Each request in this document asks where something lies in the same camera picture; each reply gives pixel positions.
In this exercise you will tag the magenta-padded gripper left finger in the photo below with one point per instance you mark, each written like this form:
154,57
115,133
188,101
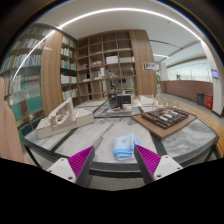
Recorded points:
79,162

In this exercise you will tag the brown model on wooden board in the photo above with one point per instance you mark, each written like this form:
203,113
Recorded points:
163,130

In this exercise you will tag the tall bookcase with colourful books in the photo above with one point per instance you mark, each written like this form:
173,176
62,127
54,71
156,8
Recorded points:
26,66

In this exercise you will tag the wall screen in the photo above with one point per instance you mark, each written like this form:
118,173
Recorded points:
215,73

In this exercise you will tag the dark bookshelf with books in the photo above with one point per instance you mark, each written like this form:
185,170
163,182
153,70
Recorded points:
66,80

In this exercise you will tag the white model on beige base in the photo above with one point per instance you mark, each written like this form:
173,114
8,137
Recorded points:
80,118

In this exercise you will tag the wall poster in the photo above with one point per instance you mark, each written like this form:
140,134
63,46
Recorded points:
149,66

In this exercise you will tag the open wooden shelf unit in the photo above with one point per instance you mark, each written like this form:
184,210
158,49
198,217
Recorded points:
111,60

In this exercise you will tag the red bin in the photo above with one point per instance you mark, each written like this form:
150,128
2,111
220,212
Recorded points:
209,102

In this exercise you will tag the person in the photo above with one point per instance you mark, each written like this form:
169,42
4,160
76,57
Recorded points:
10,133

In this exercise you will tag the light blue towel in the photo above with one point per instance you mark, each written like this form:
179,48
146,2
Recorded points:
123,146

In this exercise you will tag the dark bin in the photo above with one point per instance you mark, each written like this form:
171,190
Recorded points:
200,99

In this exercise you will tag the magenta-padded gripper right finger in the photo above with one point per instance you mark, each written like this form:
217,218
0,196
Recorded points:
150,161

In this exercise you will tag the curved ceiling light strip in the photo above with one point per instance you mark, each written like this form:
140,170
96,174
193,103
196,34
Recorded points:
133,9

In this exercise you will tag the small white building model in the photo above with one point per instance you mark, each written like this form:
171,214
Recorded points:
146,100

